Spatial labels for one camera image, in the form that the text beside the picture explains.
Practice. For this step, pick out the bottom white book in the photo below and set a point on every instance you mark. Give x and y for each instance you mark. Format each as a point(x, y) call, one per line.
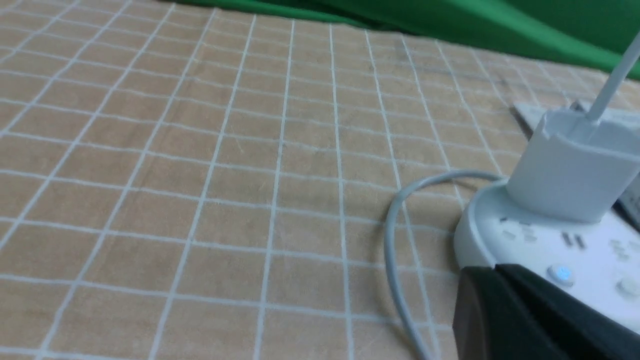
point(628, 204)

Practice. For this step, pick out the checkered beige tablecloth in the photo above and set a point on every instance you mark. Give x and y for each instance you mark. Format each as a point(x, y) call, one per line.
point(188, 183)

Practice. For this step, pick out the green backdrop cloth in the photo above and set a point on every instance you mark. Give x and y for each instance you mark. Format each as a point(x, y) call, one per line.
point(586, 33)

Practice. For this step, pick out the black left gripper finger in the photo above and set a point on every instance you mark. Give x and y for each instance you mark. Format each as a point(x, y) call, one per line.
point(510, 313)

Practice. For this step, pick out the white desk lamp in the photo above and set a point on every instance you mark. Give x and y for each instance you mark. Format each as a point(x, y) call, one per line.
point(553, 214)

